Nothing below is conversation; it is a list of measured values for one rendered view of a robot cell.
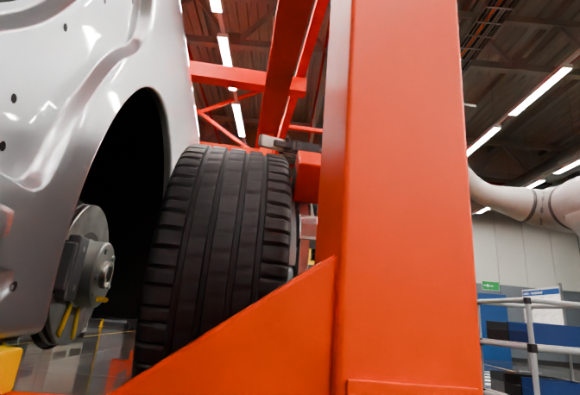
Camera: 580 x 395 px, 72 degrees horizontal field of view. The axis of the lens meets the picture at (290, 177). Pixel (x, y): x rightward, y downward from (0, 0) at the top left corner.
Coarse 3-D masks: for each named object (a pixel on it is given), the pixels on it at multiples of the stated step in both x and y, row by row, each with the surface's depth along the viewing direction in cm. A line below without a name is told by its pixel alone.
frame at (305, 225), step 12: (300, 204) 82; (312, 204) 90; (300, 216) 78; (312, 216) 78; (300, 228) 76; (312, 228) 76; (300, 240) 74; (312, 240) 75; (300, 252) 74; (300, 264) 73
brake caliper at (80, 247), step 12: (72, 240) 80; (84, 240) 82; (72, 252) 78; (84, 252) 83; (60, 264) 77; (72, 264) 78; (60, 276) 77; (72, 276) 79; (60, 288) 76; (72, 288) 80; (60, 300) 77; (72, 300) 81
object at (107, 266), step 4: (104, 264) 93; (108, 264) 93; (112, 264) 96; (104, 268) 92; (108, 268) 93; (112, 268) 97; (100, 272) 91; (104, 272) 92; (108, 272) 94; (112, 272) 97; (100, 276) 91; (104, 276) 92; (108, 276) 95; (100, 280) 91; (104, 280) 92; (108, 280) 95; (100, 284) 92; (104, 284) 92; (108, 284) 95
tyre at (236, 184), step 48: (192, 144) 89; (192, 192) 72; (240, 192) 74; (288, 192) 76; (192, 240) 66; (240, 240) 67; (288, 240) 70; (144, 288) 63; (192, 288) 64; (240, 288) 65; (144, 336) 62; (192, 336) 63
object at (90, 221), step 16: (80, 208) 92; (96, 208) 97; (80, 224) 88; (96, 224) 98; (96, 240) 99; (96, 256) 89; (112, 256) 99; (96, 272) 89; (80, 288) 87; (96, 288) 90; (64, 304) 85; (80, 304) 90; (96, 304) 92; (48, 320) 79; (80, 320) 96; (48, 336) 84; (64, 336) 87
